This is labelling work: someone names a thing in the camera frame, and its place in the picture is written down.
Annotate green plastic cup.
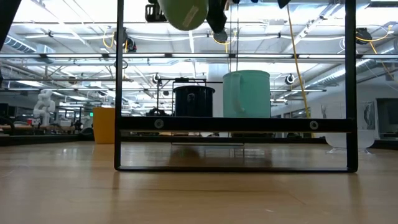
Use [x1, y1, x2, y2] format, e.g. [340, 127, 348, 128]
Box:
[157, 0, 210, 32]

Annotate cyan ceramic mug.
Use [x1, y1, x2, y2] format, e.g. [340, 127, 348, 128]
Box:
[222, 70, 272, 118]

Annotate dark blue enamel mug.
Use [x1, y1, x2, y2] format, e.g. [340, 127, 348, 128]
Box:
[172, 85, 216, 118]

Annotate clear glass cup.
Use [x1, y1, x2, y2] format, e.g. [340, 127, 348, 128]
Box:
[325, 129, 376, 155]

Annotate wooden tray board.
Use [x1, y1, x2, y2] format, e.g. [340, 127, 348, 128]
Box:
[113, 0, 359, 174]

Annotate orange plastic cup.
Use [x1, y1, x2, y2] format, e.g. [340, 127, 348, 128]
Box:
[92, 107, 116, 145]

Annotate white robot figure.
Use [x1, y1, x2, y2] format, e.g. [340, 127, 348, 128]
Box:
[32, 89, 57, 127]

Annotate dark monitor screen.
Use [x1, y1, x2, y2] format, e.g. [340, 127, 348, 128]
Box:
[375, 98, 398, 140]

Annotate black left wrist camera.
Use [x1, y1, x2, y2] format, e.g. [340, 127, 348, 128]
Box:
[144, 2, 167, 23]

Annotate yellow cable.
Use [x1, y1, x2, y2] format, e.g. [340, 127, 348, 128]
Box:
[285, 4, 312, 119]

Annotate black aluminium table frame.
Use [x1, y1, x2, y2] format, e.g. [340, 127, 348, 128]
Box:
[0, 133, 398, 147]

